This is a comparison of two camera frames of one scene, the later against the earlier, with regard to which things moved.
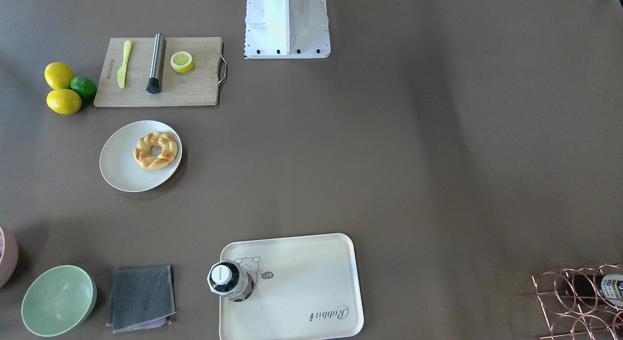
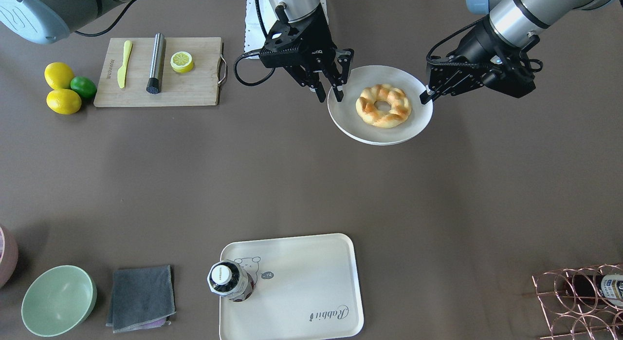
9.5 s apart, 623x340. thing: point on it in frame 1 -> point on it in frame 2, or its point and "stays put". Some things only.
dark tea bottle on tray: (227, 278) stays put
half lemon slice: (182, 62) stays put
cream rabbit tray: (306, 288) stays put
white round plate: (139, 155) -> (381, 105)
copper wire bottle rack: (584, 303) stays put
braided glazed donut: (155, 150) -> (400, 110)
